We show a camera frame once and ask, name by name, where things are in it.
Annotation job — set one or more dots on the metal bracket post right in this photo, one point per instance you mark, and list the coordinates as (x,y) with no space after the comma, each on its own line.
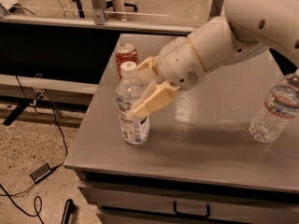
(215,8)

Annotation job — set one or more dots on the black drawer handle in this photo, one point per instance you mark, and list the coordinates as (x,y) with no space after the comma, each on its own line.
(191,212)

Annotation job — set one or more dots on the black tool on floor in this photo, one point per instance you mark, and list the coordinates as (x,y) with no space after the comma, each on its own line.
(69,208)

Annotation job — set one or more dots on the grey drawer cabinet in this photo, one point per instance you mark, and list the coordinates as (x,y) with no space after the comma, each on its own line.
(124,199)

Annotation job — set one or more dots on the clear bottle blue label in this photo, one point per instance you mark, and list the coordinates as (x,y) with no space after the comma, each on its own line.
(134,131)

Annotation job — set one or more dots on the black power adapter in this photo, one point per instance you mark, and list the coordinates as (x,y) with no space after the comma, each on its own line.
(40,173)

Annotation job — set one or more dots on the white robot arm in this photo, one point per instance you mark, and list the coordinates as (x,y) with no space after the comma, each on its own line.
(246,29)

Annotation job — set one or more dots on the red soda can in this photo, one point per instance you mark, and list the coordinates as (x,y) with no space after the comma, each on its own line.
(125,53)

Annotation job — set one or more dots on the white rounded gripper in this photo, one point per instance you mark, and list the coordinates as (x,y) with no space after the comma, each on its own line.
(179,62)

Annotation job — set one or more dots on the black office chair base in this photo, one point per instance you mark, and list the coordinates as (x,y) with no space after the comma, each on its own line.
(110,4)

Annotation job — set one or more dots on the metal bracket post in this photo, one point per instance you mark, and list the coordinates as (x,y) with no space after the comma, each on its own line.
(215,8)
(99,11)

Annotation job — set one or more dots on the clear bottle red label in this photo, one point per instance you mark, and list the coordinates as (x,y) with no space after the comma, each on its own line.
(279,107)

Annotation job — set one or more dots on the person's leg beige trousers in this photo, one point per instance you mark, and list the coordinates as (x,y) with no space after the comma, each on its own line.
(120,9)

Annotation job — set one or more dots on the metal bracket post left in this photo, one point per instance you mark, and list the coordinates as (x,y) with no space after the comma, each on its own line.
(99,11)

